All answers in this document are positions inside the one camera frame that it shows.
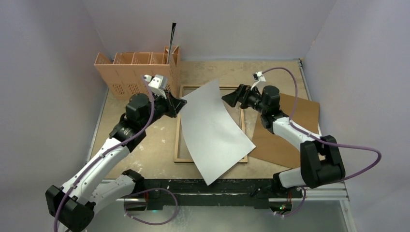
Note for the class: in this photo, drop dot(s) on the brown cardboard backing board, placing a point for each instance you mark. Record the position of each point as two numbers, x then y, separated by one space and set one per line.
276 150

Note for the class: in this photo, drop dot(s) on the wooden picture frame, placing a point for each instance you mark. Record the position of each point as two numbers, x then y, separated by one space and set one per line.
177 144

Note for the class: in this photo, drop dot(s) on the landscape photo print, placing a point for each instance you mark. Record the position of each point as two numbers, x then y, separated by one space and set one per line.
214 140

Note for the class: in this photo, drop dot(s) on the orange perforated organizer rack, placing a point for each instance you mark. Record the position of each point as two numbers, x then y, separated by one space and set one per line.
123 73

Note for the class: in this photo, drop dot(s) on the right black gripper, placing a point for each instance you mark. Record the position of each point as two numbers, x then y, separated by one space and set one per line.
241 97

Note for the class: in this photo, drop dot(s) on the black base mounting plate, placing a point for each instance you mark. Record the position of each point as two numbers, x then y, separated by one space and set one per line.
254 193

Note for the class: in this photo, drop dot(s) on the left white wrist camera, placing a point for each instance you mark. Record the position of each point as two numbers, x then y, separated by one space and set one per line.
157 84

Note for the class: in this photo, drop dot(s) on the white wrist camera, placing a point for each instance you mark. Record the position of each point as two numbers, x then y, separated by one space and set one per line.
157 84
258 77

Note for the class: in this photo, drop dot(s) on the black flat strip in rack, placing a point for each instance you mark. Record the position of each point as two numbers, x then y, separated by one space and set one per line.
170 47

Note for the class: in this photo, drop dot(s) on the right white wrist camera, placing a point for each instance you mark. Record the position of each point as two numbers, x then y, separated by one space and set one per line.
258 77

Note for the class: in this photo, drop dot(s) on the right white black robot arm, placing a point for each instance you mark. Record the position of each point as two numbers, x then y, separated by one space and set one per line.
320 158

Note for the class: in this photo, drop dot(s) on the aluminium rail frame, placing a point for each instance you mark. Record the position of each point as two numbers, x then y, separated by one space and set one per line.
333 191

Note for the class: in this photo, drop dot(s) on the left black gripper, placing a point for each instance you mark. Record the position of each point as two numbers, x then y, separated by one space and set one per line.
173 106

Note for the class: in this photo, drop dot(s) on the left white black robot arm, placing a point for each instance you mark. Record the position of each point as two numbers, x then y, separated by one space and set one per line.
77 201

